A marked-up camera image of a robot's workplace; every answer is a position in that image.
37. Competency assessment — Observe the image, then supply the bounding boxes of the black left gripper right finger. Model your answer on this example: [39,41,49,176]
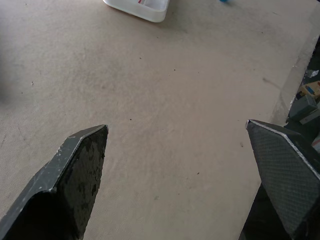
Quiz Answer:
[238,119,320,240]

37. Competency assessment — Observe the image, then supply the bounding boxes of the white plastic container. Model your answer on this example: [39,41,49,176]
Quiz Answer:
[102,0,171,23]

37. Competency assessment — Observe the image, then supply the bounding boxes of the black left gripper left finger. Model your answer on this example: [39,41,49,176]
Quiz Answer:
[0,124,109,240]

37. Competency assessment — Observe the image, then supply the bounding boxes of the yellow box with blue print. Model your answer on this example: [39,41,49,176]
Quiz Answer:
[299,80,320,99]

